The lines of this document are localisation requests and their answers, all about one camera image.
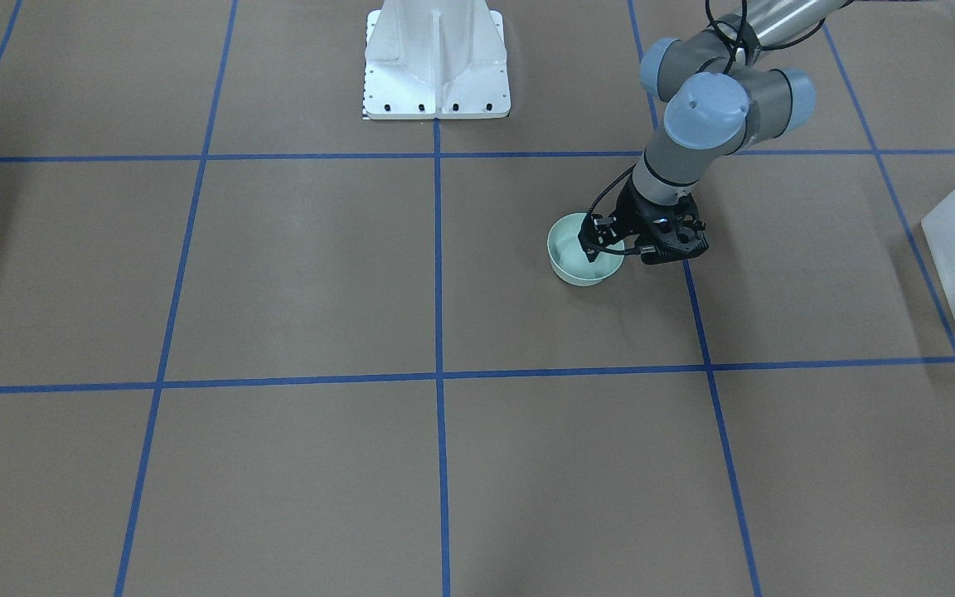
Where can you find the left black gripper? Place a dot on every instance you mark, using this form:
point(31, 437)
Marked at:
point(628, 212)

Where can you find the mint green bowl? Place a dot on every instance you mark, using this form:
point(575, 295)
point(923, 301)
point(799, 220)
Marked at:
point(569, 259)

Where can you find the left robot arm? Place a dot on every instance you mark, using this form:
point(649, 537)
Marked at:
point(716, 102)

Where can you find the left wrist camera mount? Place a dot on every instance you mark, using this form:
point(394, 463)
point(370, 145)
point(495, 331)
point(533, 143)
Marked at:
point(691, 237)

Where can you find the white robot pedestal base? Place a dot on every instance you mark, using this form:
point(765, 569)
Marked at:
point(435, 60)

